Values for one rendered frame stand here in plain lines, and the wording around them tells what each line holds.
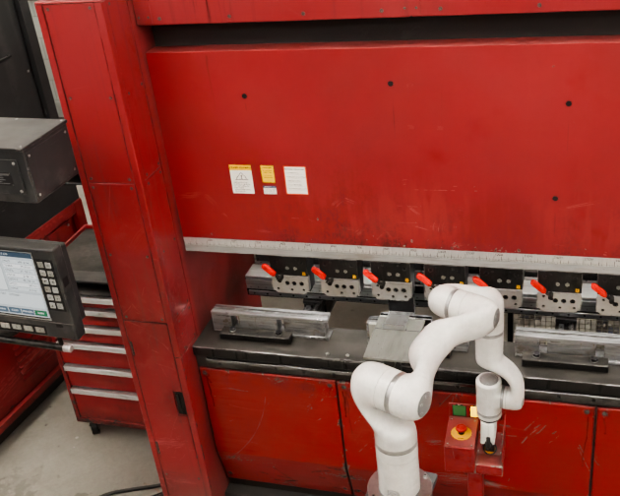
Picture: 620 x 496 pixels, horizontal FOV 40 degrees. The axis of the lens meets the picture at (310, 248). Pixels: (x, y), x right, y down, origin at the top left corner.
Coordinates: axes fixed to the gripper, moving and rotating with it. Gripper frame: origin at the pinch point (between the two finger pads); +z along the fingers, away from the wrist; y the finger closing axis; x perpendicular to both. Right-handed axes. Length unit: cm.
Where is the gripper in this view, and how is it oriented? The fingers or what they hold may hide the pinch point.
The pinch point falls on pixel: (489, 446)
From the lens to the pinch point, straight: 310.5
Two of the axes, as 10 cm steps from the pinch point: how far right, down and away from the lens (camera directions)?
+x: 9.6, 0.3, -2.7
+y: -2.4, 5.7, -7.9
